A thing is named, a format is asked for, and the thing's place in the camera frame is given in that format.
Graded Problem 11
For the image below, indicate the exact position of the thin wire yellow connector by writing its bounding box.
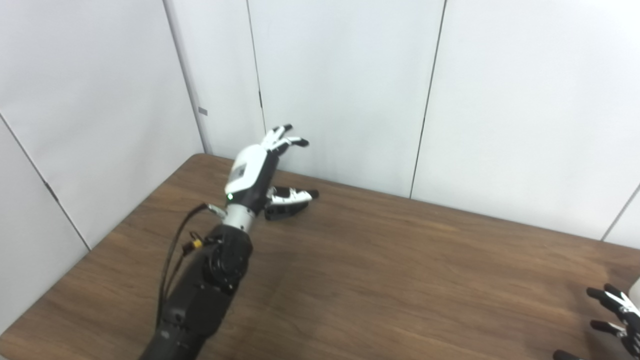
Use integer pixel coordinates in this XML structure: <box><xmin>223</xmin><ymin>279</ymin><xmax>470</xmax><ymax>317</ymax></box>
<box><xmin>181</xmin><ymin>231</ymin><xmax>221</xmax><ymax>257</ymax></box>

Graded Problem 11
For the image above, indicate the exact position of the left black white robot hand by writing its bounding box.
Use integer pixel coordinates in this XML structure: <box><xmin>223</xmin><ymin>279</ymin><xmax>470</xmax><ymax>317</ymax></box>
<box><xmin>224</xmin><ymin>124</ymin><xmax>320</xmax><ymax>217</ymax></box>

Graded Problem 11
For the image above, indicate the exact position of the black flanged holder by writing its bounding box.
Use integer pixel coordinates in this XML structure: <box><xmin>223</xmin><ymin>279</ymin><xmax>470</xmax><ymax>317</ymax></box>
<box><xmin>264</xmin><ymin>200</ymin><xmax>308</xmax><ymax>222</ymax></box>

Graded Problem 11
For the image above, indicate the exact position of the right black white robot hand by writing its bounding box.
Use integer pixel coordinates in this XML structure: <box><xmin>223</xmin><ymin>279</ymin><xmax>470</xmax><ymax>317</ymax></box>
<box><xmin>552</xmin><ymin>283</ymin><xmax>640</xmax><ymax>360</ymax></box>

